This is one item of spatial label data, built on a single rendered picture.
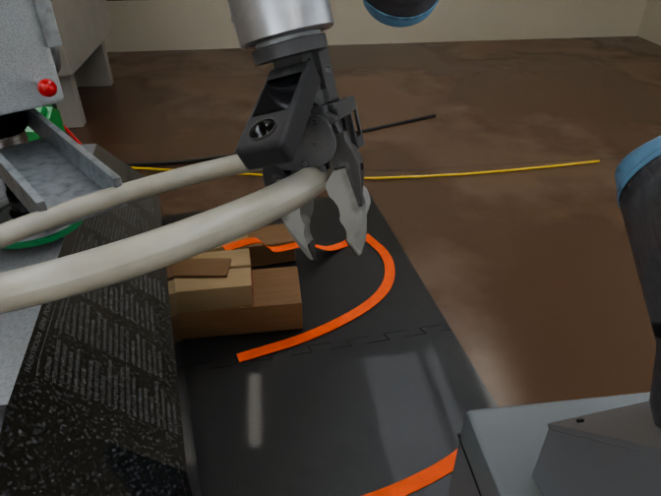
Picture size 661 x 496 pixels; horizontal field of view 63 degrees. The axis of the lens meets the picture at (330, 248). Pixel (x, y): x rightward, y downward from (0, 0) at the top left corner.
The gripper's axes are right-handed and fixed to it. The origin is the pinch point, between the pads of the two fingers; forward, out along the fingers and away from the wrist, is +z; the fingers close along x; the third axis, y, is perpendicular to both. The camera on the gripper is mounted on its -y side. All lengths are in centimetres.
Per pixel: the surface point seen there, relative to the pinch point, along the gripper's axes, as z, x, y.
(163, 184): -6.5, 33.5, 18.8
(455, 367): 93, 19, 120
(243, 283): 48, 88, 107
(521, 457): 35.5, -13.8, 11.6
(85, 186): -9, 49, 18
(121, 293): 19, 70, 37
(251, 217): -7.1, 1.1, -10.9
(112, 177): -9.5, 39.1, 15.1
